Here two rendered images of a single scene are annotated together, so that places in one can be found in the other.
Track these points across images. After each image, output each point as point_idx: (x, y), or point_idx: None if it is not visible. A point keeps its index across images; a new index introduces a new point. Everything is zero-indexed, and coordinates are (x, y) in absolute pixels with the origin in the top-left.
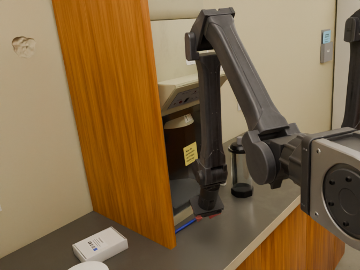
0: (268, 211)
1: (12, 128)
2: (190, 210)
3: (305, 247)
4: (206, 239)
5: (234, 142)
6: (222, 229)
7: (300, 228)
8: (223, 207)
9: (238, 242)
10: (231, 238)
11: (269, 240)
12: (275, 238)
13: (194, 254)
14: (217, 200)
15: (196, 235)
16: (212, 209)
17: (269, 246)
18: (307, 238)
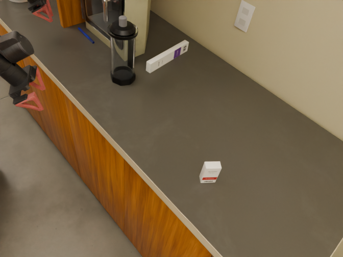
0: (75, 82)
1: None
2: (101, 37)
3: (121, 189)
4: (60, 41)
5: (128, 23)
6: (67, 50)
7: (112, 161)
8: (27, 7)
9: (44, 53)
10: (52, 51)
11: (70, 100)
12: (76, 109)
13: (46, 32)
14: (34, 3)
15: (68, 37)
16: (29, 3)
17: (71, 105)
18: (126, 190)
